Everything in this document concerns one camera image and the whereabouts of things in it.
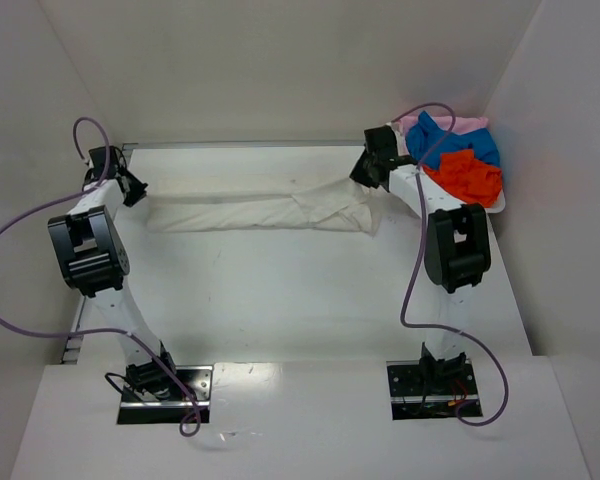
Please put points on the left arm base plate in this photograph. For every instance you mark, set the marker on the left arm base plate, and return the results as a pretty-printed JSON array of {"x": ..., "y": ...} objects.
[{"x": 137, "y": 408}]

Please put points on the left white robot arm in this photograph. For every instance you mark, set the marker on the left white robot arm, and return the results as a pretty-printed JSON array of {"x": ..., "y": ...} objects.
[{"x": 93, "y": 261}]

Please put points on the orange t shirt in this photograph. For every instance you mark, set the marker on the orange t shirt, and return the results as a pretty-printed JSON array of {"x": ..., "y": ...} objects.
[{"x": 467, "y": 178}]

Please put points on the blue t shirt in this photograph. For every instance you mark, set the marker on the blue t shirt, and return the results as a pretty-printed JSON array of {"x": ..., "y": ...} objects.
[{"x": 427, "y": 138}]

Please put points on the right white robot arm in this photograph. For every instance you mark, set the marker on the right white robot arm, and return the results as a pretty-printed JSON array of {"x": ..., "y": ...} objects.
[{"x": 455, "y": 249}]

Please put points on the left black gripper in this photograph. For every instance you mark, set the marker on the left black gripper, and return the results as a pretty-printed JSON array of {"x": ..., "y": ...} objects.
[{"x": 133, "y": 188}]

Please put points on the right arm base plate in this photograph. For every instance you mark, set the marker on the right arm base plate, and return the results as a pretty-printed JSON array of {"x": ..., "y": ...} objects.
[{"x": 412, "y": 397}]

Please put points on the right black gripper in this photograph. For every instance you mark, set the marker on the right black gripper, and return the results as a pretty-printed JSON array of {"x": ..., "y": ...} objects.
[{"x": 363, "y": 170}]

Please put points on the pink plastic basket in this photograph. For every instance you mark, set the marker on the pink plastic basket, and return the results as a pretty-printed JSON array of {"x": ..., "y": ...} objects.
[{"x": 497, "y": 205}]

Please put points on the white t shirt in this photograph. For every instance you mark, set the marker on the white t shirt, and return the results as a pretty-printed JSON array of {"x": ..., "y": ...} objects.
[{"x": 246, "y": 202}]

